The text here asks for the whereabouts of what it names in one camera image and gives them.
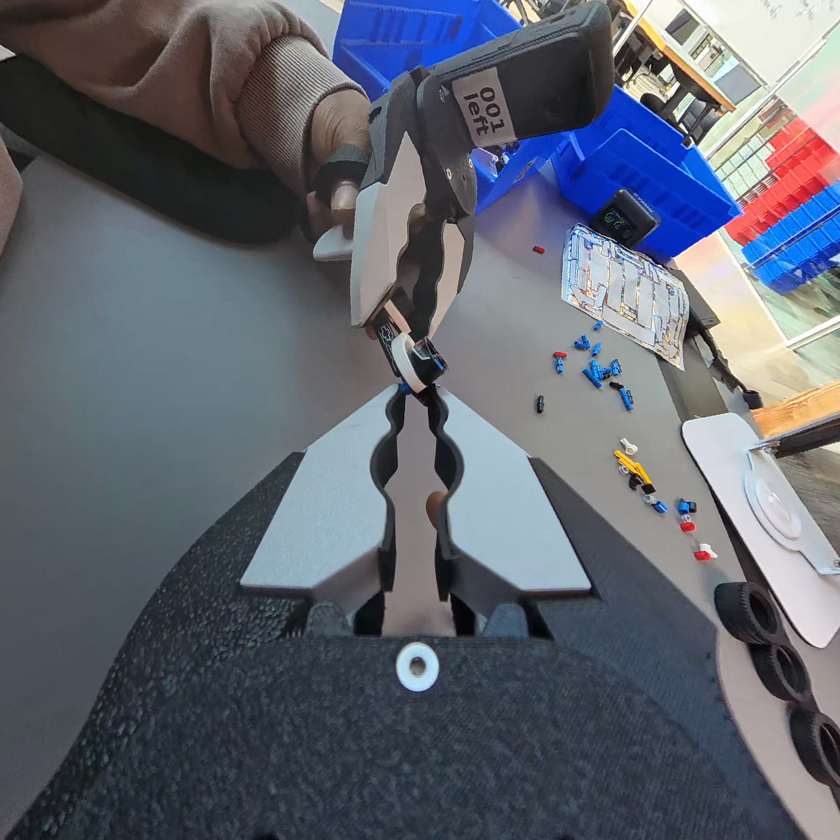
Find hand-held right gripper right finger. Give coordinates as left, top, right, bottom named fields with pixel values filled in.
left=430, top=386, right=593, bottom=634

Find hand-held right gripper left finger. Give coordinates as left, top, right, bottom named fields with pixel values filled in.
left=239, top=384, right=403, bottom=634

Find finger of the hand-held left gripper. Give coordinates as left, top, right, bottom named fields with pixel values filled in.
left=419, top=213, right=476, bottom=337
left=314, top=131, right=429, bottom=329

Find black white brick bumper assembly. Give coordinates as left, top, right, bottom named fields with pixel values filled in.
left=373, top=308, right=452, bottom=400

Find person's left forearm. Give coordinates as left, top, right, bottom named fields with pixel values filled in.
left=0, top=0, right=368, bottom=194

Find grey desk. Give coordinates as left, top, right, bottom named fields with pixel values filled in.
left=0, top=151, right=840, bottom=840

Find person's left hand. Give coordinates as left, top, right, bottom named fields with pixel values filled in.
left=303, top=88, right=373, bottom=244

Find group of black office chairs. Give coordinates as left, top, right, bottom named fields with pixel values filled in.
left=613, top=13, right=723, bottom=148

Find wooden office table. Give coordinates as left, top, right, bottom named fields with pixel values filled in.
left=623, top=0, right=737, bottom=116

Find cluster of small mixed bricks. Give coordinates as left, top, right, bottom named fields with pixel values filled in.
left=613, top=438, right=718, bottom=562

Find blue plastic bin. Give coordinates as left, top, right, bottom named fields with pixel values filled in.
left=551, top=85, right=746, bottom=263
left=332, top=0, right=572, bottom=214

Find small black screen device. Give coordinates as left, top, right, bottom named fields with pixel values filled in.
left=591, top=189, right=660, bottom=249

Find holographic sticker sheet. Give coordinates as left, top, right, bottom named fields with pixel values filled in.
left=561, top=223, right=691, bottom=371

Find pile of blue connector pins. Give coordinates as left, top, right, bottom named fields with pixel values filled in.
left=551, top=320, right=636, bottom=412

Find white metal book stand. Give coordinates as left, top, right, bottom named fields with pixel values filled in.
left=681, top=412, right=840, bottom=649

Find black wrist rest pad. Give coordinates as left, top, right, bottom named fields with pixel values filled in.
left=0, top=56, right=316, bottom=245

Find black toy tyre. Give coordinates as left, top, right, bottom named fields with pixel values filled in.
left=787, top=705, right=840, bottom=788
left=714, top=581, right=782, bottom=647
left=748, top=640, right=815, bottom=706

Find whiteboard with writing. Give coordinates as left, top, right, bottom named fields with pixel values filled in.
left=682, top=0, right=840, bottom=80

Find black power adapter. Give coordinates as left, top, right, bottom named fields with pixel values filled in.
left=676, top=276, right=721, bottom=337

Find stacked red blue storage bins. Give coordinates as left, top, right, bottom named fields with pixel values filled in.
left=722, top=118, right=840, bottom=296

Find person's beige sweatshirt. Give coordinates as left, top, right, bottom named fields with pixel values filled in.
left=0, top=141, right=24, bottom=257

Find black cable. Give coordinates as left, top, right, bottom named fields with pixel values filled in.
left=696, top=325, right=765, bottom=411

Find wooden post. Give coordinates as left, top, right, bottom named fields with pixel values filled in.
left=751, top=384, right=840, bottom=437

